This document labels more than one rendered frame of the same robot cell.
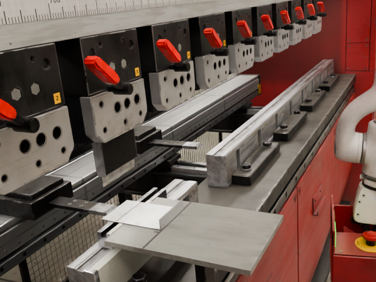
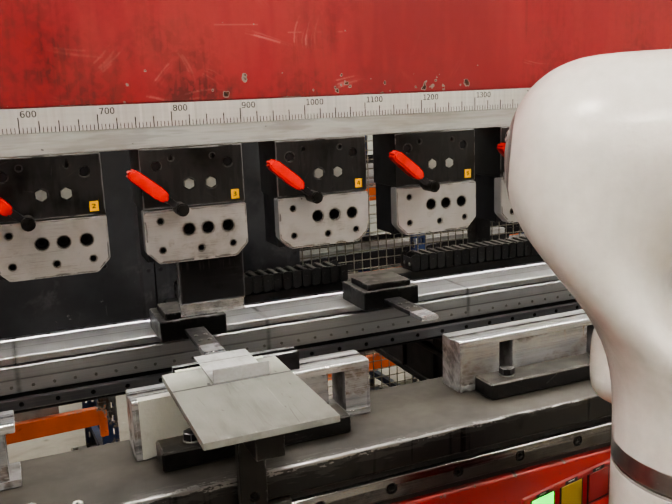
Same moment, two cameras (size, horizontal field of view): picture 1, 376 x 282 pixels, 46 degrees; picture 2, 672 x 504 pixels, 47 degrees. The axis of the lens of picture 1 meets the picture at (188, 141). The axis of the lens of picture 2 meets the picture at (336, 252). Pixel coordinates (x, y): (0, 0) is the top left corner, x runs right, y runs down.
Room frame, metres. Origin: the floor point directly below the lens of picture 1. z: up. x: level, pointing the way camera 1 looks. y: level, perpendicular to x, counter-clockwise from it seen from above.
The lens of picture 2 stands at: (-0.01, -0.75, 1.41)
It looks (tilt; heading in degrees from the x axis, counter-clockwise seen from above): 12 degrees down; 39
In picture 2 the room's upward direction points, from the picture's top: 2 degrees counter-clockwise
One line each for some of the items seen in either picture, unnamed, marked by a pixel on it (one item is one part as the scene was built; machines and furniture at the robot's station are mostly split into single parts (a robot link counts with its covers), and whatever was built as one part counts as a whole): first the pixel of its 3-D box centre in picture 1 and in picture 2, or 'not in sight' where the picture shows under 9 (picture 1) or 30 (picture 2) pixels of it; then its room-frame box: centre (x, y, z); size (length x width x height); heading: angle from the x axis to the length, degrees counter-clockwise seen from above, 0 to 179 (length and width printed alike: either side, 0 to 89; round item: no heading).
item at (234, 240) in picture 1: (195, 230); (244, 396); (0.70, 0.00, 1.00); 0.26 x 0.18 x 0.01; 62
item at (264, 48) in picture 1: (253, 33); not in sight; (1.45, -0.24, 1.26); 0.15 x 0.09 x 0.17; 152
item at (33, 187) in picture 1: (60, 198); (196, 327); (0.85, 0.27, 1.01); 0.26 x 0.12 x 0.05; 62
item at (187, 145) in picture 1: (157, 139); (396, 297); (1.20, 0.08, 1.01); 0.26 x 0.12 x 0.05; 62
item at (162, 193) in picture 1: (135, 215); (236, 367); (0.79, 0.12, 0.99); 0.20 x 0.03 x 0.03; 152
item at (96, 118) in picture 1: (98, 84); (189, 200); (0.74, 0.14, 1.26); 0.15 x 0.09 x 0.17; 152
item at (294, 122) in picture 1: (291, 125); not in sight; (1.62, -0.40, 0.89); 0.30 x 0.05 x 0.03; 152
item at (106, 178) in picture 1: (116, 152); (211, 282); (0.77, 0.13, 1.13); 0.10 x 0.02 x 0.10; 152
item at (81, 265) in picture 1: (145, 237); (253, 401); (0.81, 0.11, 0.92); 0.39 x 0.06 x 0.10; 152
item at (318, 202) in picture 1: (319, 198); not in sight; (1.59, -0.49, 0.59); 0.15 x 0.02 x 0.07; 152
